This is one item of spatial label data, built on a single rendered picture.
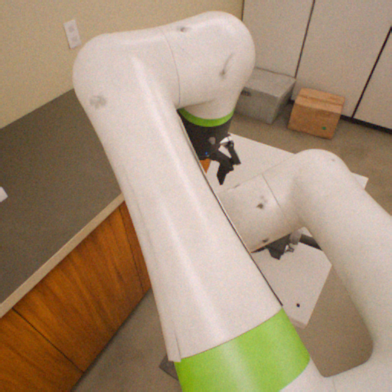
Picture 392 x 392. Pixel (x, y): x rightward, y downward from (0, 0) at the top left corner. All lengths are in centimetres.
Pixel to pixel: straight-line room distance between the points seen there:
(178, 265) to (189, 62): 23
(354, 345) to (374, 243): 161
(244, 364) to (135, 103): 26
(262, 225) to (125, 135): 33
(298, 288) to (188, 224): 57
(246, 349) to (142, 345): 156
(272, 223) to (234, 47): 30
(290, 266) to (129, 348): 120
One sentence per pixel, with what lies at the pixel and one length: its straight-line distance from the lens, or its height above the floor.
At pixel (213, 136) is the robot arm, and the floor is 142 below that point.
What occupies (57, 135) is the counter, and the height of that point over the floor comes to 94.
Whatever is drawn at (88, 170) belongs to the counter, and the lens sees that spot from 121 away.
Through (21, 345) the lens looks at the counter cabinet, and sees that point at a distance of 122.
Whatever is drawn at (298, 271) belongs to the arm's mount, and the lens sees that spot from 81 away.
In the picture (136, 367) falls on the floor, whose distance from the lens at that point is 179.
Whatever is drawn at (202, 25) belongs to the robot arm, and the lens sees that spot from 41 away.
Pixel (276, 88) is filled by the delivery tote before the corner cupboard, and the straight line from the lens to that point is 303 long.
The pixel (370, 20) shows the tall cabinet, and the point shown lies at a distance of 302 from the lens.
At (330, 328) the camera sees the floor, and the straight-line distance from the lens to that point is 196.
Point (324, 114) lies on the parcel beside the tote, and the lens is 295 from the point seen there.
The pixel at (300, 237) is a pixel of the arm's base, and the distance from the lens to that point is 76.
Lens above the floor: 172
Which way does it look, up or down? 48 degrees down
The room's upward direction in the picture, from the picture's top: straight up
